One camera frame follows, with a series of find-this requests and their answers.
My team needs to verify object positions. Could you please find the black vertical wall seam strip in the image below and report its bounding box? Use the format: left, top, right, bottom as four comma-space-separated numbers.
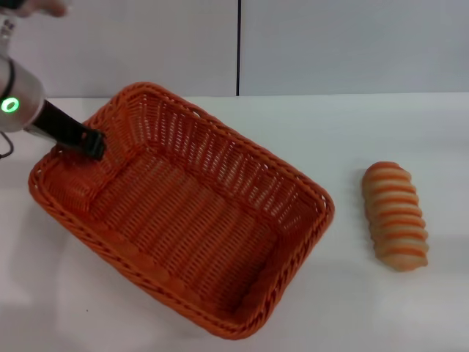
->
236, 0, 243, 97

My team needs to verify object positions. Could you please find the blurred person hand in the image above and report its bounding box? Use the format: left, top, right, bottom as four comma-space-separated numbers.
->
18, 0, 69, 18

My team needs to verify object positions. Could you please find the striped orange and cream bread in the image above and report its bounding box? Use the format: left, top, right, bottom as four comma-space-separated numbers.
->
362, 161, 429, 273

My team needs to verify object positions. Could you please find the orange woven plastic basket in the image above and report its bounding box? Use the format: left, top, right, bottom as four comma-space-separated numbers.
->
28, 81, 336, 342

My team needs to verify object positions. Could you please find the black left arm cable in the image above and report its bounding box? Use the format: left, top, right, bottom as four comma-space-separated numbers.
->
0, 58, 16, 159

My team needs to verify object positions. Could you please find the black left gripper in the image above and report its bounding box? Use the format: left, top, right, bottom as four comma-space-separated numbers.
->
33, 98, 108, 161

